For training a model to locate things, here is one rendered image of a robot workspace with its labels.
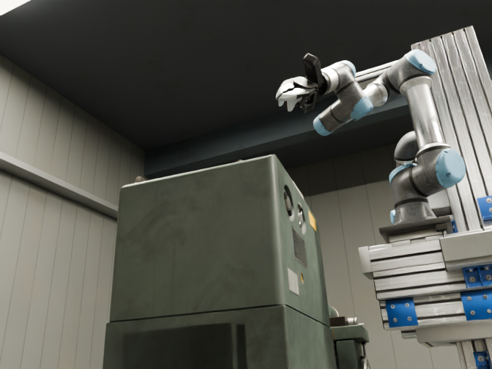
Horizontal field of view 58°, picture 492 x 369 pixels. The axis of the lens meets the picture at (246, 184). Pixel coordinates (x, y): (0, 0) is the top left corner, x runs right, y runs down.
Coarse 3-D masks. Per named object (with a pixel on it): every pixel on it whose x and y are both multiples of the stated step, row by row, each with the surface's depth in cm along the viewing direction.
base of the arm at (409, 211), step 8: (408, 200) 153; (416, 200) 152; (424, 200) 152; (400, 208) 154; (408, 208) 151; (416, 208) 150; (424, 208) 151; (400, 216) 152; (408, 216) 149; (416, 216) 148; (424, 216) 148; (432, 216) 149
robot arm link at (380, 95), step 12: (384, 72) 171; (372, 84) 170; (384, 84) 169; (372, 96) 163; (384, 96) 168; (396, 96) 171; (324, 120) 149; (336, 120) 147; (348, 120) 155; (324, 132) 153
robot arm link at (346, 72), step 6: (330, 66) 139; (336, 66) 139; (342, 66) 140; (348, 66) 141; (336, 72) 137; (342, 72) 139; (348, 72) 140; (354, 72) 143; (342, 78) 139; (348, 78) 139; (354, 78) 141; (342, 84) 139; (336, 90) 141
